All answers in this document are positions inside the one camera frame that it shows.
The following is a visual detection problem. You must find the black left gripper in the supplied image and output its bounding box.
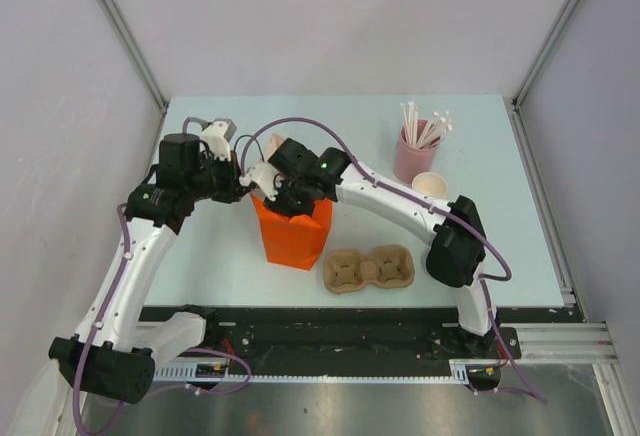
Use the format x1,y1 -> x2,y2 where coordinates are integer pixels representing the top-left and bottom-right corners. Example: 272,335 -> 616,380
187,149 -> 248,204

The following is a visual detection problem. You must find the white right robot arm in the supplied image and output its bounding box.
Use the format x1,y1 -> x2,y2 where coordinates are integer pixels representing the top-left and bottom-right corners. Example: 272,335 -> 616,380
265,138 -> 498,357

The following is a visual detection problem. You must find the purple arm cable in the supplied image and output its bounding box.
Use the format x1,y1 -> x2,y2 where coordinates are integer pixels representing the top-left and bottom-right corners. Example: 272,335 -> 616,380
239,116 -> 549,405
72,115 -> 251,436

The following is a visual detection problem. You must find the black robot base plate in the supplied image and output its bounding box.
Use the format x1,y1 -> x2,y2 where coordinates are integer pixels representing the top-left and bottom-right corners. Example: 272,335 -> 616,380
139,305 -> 521,365

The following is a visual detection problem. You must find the aluminium frame post left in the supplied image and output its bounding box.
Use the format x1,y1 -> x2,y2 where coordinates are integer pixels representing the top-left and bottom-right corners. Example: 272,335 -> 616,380
74,0 -> 169,115

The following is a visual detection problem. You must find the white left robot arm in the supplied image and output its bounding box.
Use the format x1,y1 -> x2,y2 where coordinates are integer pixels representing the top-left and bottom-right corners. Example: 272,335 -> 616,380
49,123 -> 245,404

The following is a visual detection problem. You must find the grey slotted cable duct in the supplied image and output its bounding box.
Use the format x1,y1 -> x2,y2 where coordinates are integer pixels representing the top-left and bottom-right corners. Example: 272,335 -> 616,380
149,360 -> 471,386

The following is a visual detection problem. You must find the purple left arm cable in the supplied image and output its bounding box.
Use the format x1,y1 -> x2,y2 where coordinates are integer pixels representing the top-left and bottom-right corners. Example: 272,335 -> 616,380
72,115 -> 251,436

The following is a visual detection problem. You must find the aluminium frame post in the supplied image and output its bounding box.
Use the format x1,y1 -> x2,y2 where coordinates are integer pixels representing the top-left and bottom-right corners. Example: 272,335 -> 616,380
74,0 -> 169,115
512,0 -> 609,107

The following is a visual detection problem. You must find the aluminium frame post right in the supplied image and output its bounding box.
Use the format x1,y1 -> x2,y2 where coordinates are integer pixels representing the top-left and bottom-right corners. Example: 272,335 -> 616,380
512,0 -> 609,107

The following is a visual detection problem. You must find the stack of brown paper cups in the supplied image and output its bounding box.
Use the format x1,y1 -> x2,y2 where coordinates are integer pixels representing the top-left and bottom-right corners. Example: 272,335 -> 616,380
411,172 -> 448,199

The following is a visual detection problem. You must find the orange paper takeout bag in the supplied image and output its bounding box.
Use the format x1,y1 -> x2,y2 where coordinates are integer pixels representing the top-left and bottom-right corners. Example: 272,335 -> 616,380
251,186 -> 333,270

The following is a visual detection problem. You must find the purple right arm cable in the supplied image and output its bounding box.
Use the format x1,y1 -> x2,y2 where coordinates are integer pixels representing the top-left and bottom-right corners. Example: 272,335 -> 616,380
239,116 -> 549,405

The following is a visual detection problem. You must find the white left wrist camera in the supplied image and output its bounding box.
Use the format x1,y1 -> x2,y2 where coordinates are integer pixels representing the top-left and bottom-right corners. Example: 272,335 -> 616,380
199,118 -> 237,161

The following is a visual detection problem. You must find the pink straw holder cup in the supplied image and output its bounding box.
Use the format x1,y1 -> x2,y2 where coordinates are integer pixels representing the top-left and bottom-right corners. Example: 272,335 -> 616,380
393,128 -> 439,184

